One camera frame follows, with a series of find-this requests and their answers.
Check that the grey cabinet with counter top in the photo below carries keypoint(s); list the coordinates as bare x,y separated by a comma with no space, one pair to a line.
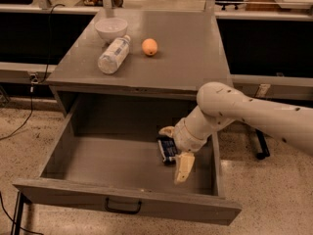
146,92

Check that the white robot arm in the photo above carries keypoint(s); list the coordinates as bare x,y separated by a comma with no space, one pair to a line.
218,105

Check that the clear plastic water bottle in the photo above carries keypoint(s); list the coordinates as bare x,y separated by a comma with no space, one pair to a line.
110,61

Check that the white ceramic bowl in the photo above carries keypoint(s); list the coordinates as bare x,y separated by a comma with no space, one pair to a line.
111,28

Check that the black metal leg bottom left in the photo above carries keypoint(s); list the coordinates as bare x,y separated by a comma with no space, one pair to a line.
17,218

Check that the black stand leg with caster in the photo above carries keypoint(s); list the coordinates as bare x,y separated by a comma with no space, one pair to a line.
264,153

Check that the black drawer handle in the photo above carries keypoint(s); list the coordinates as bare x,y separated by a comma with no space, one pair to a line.
122,207

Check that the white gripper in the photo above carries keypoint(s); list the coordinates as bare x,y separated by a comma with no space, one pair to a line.
184,139

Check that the grey open top drawer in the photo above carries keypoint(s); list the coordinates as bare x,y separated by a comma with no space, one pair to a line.
82,170

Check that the orange fruit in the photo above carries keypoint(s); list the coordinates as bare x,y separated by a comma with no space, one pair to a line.
149,47

